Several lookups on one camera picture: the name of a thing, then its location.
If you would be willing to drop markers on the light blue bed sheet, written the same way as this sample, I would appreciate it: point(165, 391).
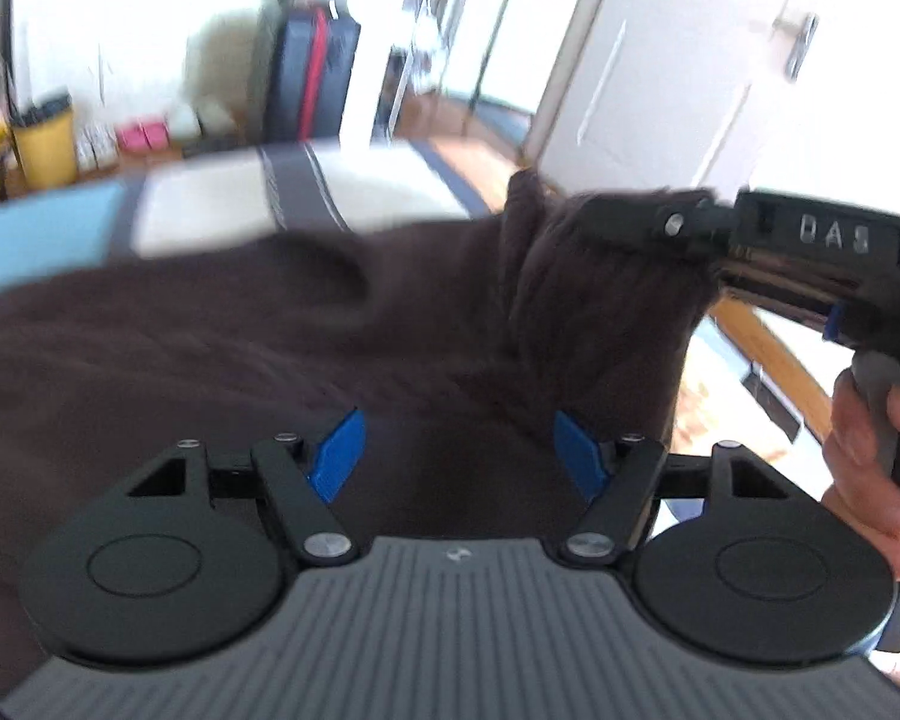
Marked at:
point(65, 230)

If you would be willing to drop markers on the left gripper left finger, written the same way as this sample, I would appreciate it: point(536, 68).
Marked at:
point(268, 503)

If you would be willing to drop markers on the black suitcase with red stripe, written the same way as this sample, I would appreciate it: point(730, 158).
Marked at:
point(309, 71)

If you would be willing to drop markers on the white patterned duvet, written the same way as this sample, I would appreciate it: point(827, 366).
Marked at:
point(217, 202)

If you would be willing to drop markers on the pink slippers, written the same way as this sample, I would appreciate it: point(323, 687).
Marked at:
point(149, 136)

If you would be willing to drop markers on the yellow trash bin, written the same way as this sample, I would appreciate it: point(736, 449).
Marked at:
point(44, 140)

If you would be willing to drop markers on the dark brown knit sweater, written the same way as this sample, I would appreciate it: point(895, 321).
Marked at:
point(458, 340)

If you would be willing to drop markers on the person's right hand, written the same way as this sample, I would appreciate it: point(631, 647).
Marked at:
point(861, 493)

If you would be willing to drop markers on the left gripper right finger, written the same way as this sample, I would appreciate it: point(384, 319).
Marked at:
point(623, 480)

